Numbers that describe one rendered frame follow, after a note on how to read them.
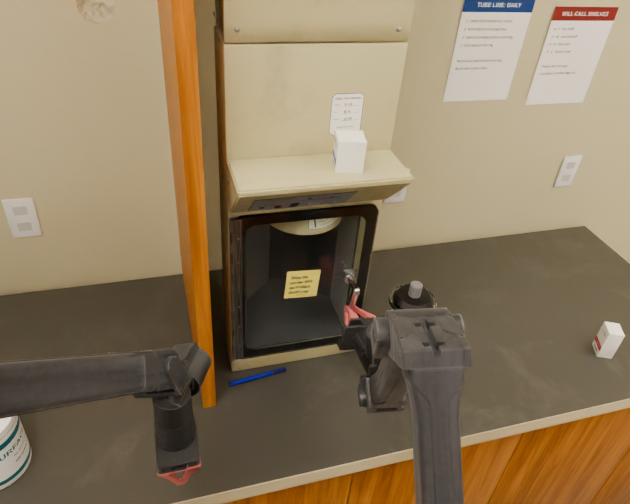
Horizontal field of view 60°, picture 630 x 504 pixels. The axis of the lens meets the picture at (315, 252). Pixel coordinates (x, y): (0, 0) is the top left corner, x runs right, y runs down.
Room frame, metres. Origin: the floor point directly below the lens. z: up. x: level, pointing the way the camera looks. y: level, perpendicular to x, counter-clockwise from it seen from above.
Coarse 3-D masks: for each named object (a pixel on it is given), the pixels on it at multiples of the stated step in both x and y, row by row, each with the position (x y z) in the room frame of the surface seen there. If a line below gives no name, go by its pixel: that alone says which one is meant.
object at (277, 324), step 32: (256, 224) 0.88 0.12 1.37; (288, 224) 0.90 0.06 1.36; (320, 224) 0.92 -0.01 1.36; (352, 224) 0.94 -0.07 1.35; (256, 256) 0.88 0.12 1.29; (288, 256) 0.90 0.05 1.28; (320, 256) 0.92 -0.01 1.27; (352, 256) 0.95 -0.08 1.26; (256, 288) 0.88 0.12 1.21; (320, 288) 0.93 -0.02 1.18; (256, 320) 0.88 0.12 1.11; (288, 320) 0.90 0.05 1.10; (320, 320) 0.93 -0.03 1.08; (256, 352) 0.88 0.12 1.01
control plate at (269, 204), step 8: (344, 192) 0.85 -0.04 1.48; (352, 192) 0.85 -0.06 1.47; (256, 200) 0.80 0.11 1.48; (264, 200) 0.80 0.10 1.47; (272, 200) 0.81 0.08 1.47; (280, 200) 0.82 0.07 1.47; (288, 200) 0.83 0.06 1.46; (296, 200) 0.84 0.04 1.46; (304, 200) 0.85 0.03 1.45; (312, 200) 0.86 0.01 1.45; (320, 200) 0.87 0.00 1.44; (328, 200) 0.88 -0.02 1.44; (336, 200) 0.89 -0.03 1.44; (344, 200) 0.90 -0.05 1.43; (256, 208) 0.84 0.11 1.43; (264, 208) 0.85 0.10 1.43; (272, 208) 0.86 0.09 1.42; (280, 208) 0.87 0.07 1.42
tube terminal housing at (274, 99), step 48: (240, 48) 0.88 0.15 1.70; (288, 48) 0.91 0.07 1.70; (336, 48) 0.93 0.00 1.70; (384, 48) 0.96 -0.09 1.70; (240, 96) 0.88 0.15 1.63; (288, 96) 0.91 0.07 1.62; (384, 96) 0.97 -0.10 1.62; (240, 144) 0.88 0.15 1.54; (288, 144) 0.91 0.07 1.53; (384, 144) 0.97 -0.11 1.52
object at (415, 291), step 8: (400, 288) 0.95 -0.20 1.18; (408, 288) 0.96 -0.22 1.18; (416, 288) 0.92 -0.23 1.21; (424, 288) 0.96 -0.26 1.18; (400, 296) 0.93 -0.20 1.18; (408, 296) 0.93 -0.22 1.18; (416, 296) 0.92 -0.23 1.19; (424, 296) 0.93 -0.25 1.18; (400, 304) 0.91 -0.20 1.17; (408, 304) 0.90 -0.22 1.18; (416, 304) 0.90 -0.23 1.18; (424, 304) 0.91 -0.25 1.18; (432, 304) 0.92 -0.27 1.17
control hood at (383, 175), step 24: (240, 168) 0.84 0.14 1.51; (264, 168) 0.85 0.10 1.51; (288, 168) 0.86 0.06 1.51; (312, 168) 0.87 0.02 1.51; (384, 168) 0.89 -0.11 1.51; (240, 192) 0.77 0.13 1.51; (264, 192) 0.78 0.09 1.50; (288, 192) 0.79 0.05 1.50; (312, 192) 0.81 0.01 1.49; (336, 192) 0.84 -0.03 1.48; (360, 192) 0.87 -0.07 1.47; (384, 192) 0.90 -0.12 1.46
